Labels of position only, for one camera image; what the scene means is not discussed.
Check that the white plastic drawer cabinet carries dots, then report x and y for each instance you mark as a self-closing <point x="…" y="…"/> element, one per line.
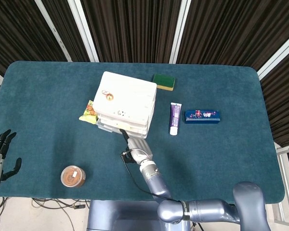
<point x="127" y="96"/>

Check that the yellow-green snack packet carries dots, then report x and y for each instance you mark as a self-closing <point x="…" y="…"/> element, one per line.
<point x="86" y="115"/>

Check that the purple toothpaste tube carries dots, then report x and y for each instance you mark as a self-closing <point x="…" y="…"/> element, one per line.
<point x="175" y="115"/>

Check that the white metal side frame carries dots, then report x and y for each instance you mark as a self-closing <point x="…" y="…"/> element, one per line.
<point x="283" y="154"/>

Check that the dark brown pleated curtain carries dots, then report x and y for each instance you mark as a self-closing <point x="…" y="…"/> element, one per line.
<point x="135" y="29"/>

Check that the teal table cloth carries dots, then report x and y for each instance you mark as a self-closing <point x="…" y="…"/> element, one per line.
<point x="50" y="120"/>

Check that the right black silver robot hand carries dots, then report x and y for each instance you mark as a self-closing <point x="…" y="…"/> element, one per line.
<point x="139" y="149"/>

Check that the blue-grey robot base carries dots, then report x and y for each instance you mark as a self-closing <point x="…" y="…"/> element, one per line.
<point x="110" y="216"/>

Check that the clear lowest drawer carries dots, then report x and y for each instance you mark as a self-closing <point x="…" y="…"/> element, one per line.
<point x="103" y="127"/>

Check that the clear highest drawer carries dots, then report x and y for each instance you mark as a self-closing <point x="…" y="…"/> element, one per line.
<point x="137" y="125"/>

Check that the clear jar of rubber bands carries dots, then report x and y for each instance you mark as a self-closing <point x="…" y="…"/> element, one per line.
<point x="72" y="176"/>

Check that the green yellow sponge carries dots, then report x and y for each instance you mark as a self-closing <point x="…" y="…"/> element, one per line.
<point x="163" y="80"/>

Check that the white frame post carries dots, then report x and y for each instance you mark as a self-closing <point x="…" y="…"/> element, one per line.
<point x="180" y="29"/>
<point x="279" y="55"/>
<point x="53" y="29"/>
<point x="84" y="31"/>

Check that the dark blue printed box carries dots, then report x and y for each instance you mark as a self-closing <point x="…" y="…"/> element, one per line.
<point x="202" y="116"/>

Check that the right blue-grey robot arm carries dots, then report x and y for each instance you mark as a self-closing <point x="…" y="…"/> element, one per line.
<point x="156" y="185"/>

